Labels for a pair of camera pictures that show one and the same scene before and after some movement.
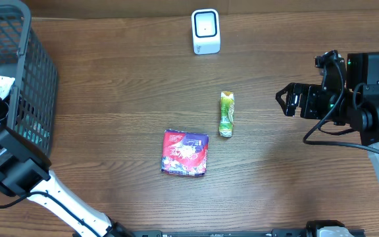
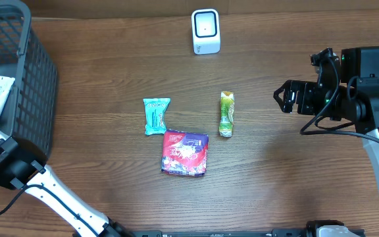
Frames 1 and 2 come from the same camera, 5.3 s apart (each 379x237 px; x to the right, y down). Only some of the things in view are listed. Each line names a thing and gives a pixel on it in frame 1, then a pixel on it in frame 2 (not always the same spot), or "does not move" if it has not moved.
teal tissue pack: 35,133 -> 155,109
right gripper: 309,93 does not move
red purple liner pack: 184,153 does not move
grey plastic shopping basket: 8,46 does not move
